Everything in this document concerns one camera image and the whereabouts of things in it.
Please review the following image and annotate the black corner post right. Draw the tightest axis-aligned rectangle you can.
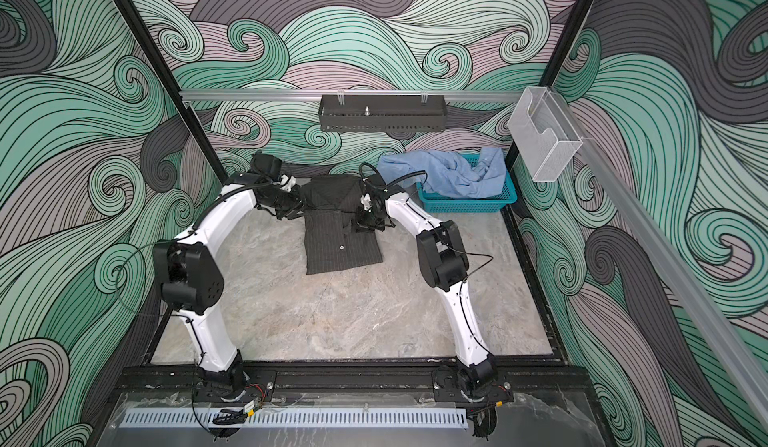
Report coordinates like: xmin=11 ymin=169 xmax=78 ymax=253
xmin=505 ymin=0 xmax=611 ymax=170

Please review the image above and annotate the aluminium horizontal rail back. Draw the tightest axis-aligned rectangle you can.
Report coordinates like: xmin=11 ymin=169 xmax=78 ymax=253
xmin=179 ymin=88 xmax=523 ymax=104

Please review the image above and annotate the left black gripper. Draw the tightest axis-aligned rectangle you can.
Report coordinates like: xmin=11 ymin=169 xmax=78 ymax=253
xmin=263 ymin=186 xmax=317 ymax=221

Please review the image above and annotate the black perforated metal tray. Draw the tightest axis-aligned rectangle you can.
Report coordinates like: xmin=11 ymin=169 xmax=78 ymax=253
xmin=318 ymin=96 xmax=448 ymax=134

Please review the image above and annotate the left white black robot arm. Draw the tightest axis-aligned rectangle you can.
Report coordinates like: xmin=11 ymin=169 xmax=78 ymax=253
xmin=152 ymin=152 xmax=302 ymax=397

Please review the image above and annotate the dark grey pinstriped shirt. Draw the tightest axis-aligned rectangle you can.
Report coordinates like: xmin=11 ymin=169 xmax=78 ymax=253
xmin=301 ymin=175 xmax=383 ymax=275

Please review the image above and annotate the black corner post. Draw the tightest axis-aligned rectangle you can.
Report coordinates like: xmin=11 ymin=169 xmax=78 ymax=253
xmin=112 ymin=0 xmax=228 ymax=182
xmin=505 ymin=0 xmax=611 ymax=170

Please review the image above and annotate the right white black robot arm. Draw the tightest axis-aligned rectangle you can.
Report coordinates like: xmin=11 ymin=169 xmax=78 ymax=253
xmin=355 ymin=163 xmax=497 ymax=399

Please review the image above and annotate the black corner post left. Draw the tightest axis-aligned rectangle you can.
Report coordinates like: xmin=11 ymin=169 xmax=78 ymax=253
xmin=112 ymin=0 xmax=228 ymax=182

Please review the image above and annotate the white slotted cable duct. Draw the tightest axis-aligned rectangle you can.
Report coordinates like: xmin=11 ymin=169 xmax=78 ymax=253
xmin=119 ymin=407 xmax=469 ymax=430

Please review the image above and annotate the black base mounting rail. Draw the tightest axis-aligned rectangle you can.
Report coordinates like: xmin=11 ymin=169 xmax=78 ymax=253
xmin=116 ymin=358 xmax=590 ymax=405

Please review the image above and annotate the aluminium rail right wall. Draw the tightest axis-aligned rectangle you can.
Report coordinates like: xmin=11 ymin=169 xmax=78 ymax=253
xmin=550 ymin=92 xmax=767 ymax=426

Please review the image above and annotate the teal plastic basket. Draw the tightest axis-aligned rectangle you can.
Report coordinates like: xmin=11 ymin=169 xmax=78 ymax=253
xmin=417 ymin=151 xmax=517 ymax=214

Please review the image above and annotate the light blue shirt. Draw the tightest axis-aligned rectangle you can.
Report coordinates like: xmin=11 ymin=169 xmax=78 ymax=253
xmin=376 ymin=147 xmax=507 ymax=199

